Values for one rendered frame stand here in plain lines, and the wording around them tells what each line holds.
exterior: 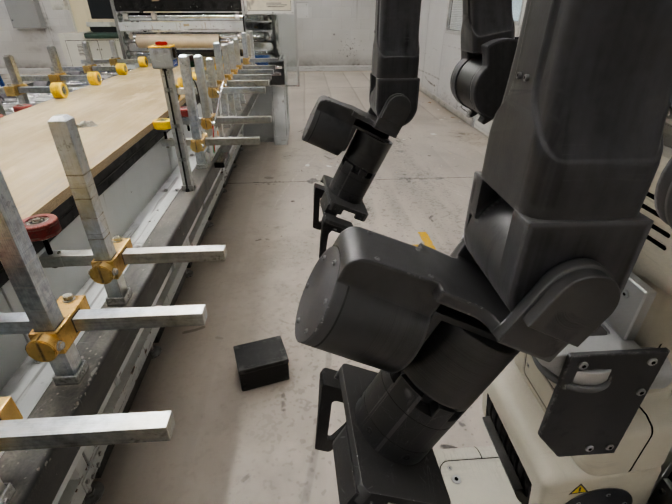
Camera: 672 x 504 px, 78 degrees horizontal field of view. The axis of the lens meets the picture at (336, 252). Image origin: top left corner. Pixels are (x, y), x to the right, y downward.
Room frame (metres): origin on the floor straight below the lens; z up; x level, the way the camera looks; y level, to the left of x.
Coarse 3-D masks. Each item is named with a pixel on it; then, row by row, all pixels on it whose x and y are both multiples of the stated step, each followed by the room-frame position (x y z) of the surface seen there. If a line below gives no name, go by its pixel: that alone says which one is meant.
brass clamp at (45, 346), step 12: (60, 300) 0.66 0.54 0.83; (84, 300) 0.67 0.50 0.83; (72, 312) 0.62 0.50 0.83; (60, 324) 0.58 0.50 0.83; (72, 324) 0.61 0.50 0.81; (36, 336) 0.55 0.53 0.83; (48, 336) 0.56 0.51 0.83; (60, 336) 0.57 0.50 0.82; (72, 336) 0.59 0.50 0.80; (36, 348) 0.54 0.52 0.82; (48, 348) 0.54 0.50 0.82; (60, 348) 0.55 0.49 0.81; (36, 360) 0.54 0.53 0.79; (48, 360) 0.54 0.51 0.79
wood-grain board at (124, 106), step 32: (96, 96) 2.45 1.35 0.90; (128, 96) 2.45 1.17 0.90; (160, 96) 2.45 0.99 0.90; (0, 128) 1.74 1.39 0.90; (32, 128) 1.74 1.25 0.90; (96, 128) 1.74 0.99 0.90; (128, 128) 1.74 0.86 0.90; (0, 160) 1.32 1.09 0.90; (32, 160) 1.32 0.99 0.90; (96, 160) 1.32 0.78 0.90; (32, 192) 1.05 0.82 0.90; (64, 192) 1.06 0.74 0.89
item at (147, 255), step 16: (48, 256) 0.85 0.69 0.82; (64, 256) 0.85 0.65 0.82; (80, 256) 0.85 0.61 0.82; (128, 256) 0.86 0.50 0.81; (144, 256) 0.86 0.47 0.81; (160, 256) 0.87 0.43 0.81; (176, 256) 0.87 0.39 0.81; (192, 256) 0.87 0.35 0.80; (208, 256) 0.87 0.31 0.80; (224, 256) 0.88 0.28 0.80
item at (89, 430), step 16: (80, 416) 0.40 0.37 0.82; (96, 416) 0.40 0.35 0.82; (112, 416) 0.40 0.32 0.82; (128, 416) 0.40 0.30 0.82; (144, 416) 0.40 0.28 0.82; (160, 416) 0.40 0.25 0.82; (0, 432) 0.37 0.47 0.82; (16, 432) 0.37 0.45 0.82; (32, 432) 0.37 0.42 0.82; (48, 432) 0.37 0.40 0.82; (64, 432) 0.37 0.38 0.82; (80, 432) 0.37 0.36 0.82; (96, 432) 0.37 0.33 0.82; (112, 432) 0.37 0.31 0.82; (128, 432) 0.37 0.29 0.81; (144, 432) 0.38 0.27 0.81; (160, 432) 0.38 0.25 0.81; (0, 448) 0.36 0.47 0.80; (16, 448) 0.36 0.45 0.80; (32, 448) 0.37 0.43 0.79
